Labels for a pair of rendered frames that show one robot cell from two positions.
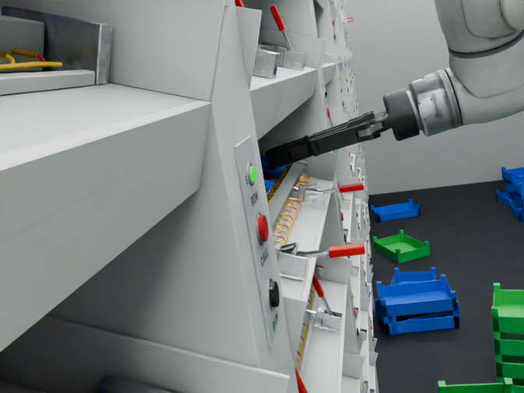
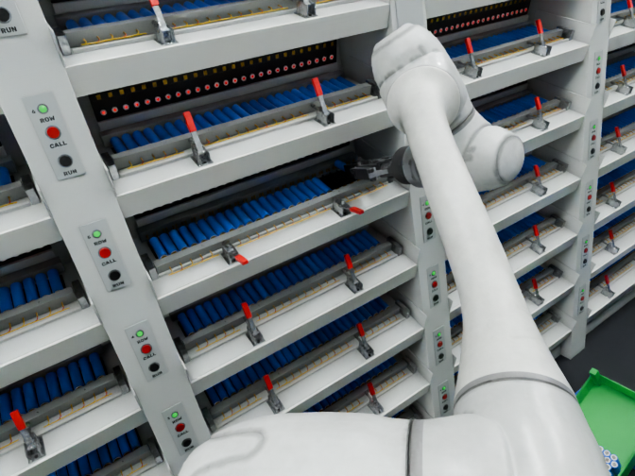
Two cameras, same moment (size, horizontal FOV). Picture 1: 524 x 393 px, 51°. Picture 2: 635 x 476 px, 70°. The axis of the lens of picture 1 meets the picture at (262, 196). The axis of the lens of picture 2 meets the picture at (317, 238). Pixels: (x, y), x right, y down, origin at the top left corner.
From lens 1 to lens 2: 78 cm
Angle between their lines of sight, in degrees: 49
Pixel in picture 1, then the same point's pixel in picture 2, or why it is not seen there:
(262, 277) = (102, 269)
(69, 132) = not seen: outside the picture
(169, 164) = (19, 241)
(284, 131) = (384, 145)
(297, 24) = not seen: hidden behind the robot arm
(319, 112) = (402, 138)
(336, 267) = (411, 250)
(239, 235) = (77, 256)
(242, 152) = (86, 228)
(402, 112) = (396, 166)
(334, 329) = (353, 290)
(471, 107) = not seen: hidden behind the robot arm
